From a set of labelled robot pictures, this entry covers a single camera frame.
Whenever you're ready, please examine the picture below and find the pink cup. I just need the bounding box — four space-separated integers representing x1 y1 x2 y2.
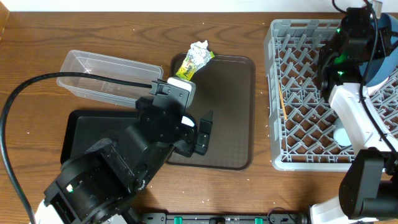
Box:
368 83 384 96

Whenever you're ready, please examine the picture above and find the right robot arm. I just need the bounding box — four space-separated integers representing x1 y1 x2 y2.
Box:
309 14 397 223

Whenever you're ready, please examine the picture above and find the yellow green snack packet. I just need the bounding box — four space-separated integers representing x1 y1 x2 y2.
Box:
175 52 215 81

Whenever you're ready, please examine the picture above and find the dark blue bowl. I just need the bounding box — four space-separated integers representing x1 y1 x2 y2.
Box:
365 13 397 87

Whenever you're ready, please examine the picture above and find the light blue rice bowl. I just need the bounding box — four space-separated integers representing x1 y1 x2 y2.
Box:
181 116 195 127

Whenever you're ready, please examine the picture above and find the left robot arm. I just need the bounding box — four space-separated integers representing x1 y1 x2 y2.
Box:
35 106 213 223

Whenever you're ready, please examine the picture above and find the black tray bin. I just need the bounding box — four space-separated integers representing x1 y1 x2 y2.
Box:
60 110 137 170

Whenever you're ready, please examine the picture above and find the grey plastic dishwasher rack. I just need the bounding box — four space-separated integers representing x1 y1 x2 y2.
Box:
264 19 397 172

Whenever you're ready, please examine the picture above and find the wooden chopstick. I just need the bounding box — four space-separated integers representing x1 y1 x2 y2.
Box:
278 82 287 121

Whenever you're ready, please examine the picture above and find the clear plastic bin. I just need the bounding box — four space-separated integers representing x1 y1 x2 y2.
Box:
57 50 164 108

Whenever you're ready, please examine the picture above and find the brown serving tray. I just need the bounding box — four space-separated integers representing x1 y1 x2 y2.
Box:
167 55 256 170

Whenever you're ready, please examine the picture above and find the light blue cup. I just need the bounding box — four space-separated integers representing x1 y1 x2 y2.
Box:
333 125 351 147

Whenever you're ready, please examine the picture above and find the crumpled foil wrapper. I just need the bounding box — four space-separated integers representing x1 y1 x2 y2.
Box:
188 40 214 70

